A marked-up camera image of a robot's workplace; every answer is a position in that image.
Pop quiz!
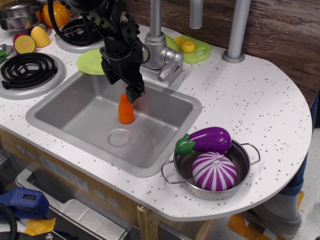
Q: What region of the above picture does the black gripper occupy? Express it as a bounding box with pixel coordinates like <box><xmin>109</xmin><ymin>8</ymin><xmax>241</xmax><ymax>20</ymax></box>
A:
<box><xmin>100</xmin><ymin>36</ymin><xmax>145</xmax><ymax>104</ymax></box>

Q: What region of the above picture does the orange toy carrot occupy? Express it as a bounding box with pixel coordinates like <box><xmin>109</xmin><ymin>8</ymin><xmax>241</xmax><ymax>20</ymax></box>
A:
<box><xmin>118</xmin><ymin>94</ymin><xmax>135</xmax><ymax>124</ymax></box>

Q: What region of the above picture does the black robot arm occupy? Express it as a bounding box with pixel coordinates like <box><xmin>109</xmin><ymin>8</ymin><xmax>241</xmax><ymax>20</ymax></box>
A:
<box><xmin>61</xmin><ymin>0</ymin><xmax>146</xmax><ymax>104</ymax></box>

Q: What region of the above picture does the light green plastic plate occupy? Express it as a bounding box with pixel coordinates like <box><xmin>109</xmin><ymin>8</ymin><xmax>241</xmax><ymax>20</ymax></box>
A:
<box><xmin>76</xmin><ymin>49</ymin><xmax>105</xmax><ymax>76</ymax></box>

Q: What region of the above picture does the grey toy faucet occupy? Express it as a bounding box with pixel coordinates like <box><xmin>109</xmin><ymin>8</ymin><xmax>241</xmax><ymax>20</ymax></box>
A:
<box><xmin>139</xmin><ymin>0</ymin><xmax>204</xmax><ymax>82</ymax></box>

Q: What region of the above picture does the silver sink basin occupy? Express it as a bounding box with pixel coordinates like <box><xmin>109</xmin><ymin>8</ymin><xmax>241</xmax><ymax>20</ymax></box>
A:
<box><xmin>26</xmin><ymin>71</ymin><xmax>202</xmax><ymax>177</ymax></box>

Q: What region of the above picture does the yellow toy squash piece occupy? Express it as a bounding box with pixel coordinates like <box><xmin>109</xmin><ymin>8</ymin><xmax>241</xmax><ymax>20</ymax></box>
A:
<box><xmin>173</xmin><ymin>36</ymin><xmax>196</xmax><ymax>54</ymax></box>

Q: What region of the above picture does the rear black stove burner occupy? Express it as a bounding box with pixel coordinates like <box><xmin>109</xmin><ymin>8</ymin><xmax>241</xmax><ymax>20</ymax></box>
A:
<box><xmin>55</xmin><ymin>18</ymin><xmax>104</xmax><ymax>54</ymax></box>

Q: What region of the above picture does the black stove burner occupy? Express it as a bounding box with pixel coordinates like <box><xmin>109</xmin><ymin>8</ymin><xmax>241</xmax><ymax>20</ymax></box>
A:
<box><xmin>55</xmin><ymin>18</ymin><xmax>104</xmax><ymax>54</ymax></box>
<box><xmin>0</xmin><ymin>52</ymin><xmax>66</xmax><ymax>100</ymax></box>

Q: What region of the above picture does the green plastic cutting board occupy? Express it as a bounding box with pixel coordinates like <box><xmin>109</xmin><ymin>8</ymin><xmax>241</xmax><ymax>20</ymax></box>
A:
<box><xmin>165</xmin><ymin>34</ymin><xmax>212</xmax><ymax>65</ymax></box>

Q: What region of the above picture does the small steel pot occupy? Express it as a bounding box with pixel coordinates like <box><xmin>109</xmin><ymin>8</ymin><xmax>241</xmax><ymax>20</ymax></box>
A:
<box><xmin>161</xmin><ymin>140</ymin><xmax>261</xmax><ymax>201</ymax></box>

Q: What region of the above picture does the purple toy eggplant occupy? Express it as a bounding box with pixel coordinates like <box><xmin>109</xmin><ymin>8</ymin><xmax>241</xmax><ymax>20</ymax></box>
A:
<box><xmin>174</xmin><ymin>126</ymin><xmax>232</xmax><ymax>155</ymax></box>

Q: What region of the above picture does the orange toy pumpkin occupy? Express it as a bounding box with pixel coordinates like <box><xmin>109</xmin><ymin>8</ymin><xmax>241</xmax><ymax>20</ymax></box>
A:
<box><xmin>41</xmin><ymin>1</ymin><xmax>71</xmax><ymax>28</ymax></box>

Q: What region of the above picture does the yellow toy corn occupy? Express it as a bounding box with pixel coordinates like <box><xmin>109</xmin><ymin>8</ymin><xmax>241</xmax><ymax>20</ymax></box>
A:
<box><xmin>30</xmin><ymin>26</ymin><xmax>51</xmax><ymax>48</ymax></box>

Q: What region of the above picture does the front black stove burner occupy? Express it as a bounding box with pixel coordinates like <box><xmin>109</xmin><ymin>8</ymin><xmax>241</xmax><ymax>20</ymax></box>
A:
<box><xmin>0</xmin><ymin>52</ymin><xmax>66</xmax><ymax>100</ymax></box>

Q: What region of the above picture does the purple striped toy onion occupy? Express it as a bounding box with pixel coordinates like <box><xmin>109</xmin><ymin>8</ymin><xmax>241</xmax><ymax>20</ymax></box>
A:
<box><xmin>191</xmin><ymin>151</ymin><xmax>238</xmax><ymax>192</ymax></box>

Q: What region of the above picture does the red yellow toy fruit half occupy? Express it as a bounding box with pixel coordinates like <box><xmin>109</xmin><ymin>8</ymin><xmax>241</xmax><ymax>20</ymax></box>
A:
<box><xmin>13</xmin><ymin>33</ymin><xmax>36</xmax><ymax>54</ymax></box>

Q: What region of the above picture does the grey stove knob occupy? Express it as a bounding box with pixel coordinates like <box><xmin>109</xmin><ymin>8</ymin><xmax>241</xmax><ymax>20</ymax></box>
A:
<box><xmin>0</xmin><ymin>43</ymin><xmax>15</xmax><ymax>55</ymax></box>

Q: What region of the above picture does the green toy leaf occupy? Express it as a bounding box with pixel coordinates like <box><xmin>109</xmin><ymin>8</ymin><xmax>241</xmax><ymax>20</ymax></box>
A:
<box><xmin>0</xmin><ymin>50</ymin><xmax>9</xmax><ymax>64</ymax></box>

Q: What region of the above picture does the large steel pot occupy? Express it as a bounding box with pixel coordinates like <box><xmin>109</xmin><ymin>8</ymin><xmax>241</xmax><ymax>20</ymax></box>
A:
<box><xmin>0</xmin><ymin>0</ymin><xmax>43</xmax><ymax>31</ymax></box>

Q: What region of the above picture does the blue jeans leg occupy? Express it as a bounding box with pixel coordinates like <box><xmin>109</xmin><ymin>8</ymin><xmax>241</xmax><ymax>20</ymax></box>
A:
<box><xmin>282</xmin><ymin>91</ymin><xmax>320</xmax><ymax>197</ymax></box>

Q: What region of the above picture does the grey vertical post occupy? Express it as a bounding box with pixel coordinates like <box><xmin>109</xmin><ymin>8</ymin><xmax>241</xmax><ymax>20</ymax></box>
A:
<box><xmin>222</xmin><ymin>0</ymin><xmax>251</xmax><ymax>64</ymax></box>

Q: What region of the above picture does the blue clamp handle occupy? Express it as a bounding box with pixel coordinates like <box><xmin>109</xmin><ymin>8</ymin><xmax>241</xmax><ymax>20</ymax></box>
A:
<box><xmin>0</xmin><ymin>187</ymin><xmax>50</xmax><ymax>219</ymax></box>

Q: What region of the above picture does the black cable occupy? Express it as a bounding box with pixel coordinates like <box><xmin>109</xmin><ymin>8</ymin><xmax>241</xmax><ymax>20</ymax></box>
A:
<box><xmin>0</xmin><ymin>202</ymin><xmax>18</xmax><ymax>240</ymax></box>

